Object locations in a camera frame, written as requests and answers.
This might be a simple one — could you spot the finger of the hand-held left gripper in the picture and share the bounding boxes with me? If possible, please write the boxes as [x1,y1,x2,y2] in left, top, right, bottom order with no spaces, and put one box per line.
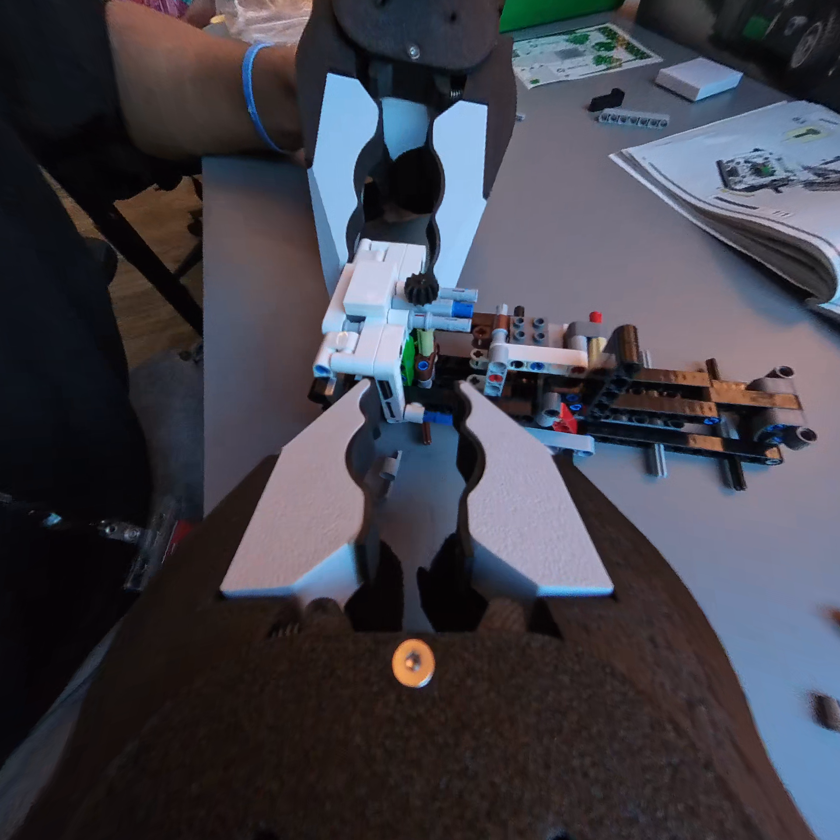
[407,97,490,284]
[306,71,411,298]

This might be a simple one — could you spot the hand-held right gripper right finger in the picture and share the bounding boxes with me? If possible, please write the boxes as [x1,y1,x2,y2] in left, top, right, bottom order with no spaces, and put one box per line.
[456,381,616,599]

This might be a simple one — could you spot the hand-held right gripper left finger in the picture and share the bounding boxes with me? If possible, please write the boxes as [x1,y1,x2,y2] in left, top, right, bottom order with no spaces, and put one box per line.
[220,379,382,611]

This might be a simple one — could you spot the lego truck chassis model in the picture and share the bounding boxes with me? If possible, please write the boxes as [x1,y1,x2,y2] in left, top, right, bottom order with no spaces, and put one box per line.
[308,238,818,492]

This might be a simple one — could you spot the person's left forearm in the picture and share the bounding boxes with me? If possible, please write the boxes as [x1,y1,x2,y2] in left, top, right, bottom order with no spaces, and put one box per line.
[105,0,309,158]

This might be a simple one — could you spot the lego sticker sheet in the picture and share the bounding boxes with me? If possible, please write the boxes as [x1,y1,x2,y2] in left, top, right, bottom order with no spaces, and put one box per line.
[511,23,664,91]

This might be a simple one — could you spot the grey lego beam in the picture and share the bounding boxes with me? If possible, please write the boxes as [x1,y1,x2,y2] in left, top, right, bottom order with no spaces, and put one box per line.
[595,110,672,130]

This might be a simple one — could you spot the lego instruction booklet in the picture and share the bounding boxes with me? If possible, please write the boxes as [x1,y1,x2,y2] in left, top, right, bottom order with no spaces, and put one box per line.
[609,100,840,324]

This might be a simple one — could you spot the dark lego set box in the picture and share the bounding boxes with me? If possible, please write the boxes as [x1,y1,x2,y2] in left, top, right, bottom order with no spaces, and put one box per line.
[705,0,840,112]

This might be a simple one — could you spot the blue wristband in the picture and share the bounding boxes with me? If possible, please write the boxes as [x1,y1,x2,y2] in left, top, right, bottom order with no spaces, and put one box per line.
[241,41,291,156]

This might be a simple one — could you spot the clear plastic bag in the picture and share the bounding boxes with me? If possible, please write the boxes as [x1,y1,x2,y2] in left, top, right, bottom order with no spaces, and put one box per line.
[210,0,315,47]

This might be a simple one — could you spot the green box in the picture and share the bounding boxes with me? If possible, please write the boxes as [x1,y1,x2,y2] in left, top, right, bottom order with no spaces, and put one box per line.
[499,0,626,35]

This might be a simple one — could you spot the metal clip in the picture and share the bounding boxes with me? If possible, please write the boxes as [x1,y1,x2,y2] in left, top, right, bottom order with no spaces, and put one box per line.
[98,495,191,592]

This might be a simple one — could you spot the black chair base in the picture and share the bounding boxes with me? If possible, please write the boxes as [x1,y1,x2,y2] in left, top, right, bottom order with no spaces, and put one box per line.
[79,157,206,339]

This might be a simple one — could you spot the pink patterned item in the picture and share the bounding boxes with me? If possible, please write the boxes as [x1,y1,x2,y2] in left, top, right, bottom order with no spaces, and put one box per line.
[128,0,217,28]

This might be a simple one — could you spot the small white box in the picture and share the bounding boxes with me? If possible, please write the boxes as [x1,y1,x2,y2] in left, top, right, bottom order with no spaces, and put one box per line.
[654,57,744,103]

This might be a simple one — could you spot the person's dark jacket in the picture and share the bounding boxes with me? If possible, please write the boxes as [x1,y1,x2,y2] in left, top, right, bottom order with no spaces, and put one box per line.
[0,0,155,756]

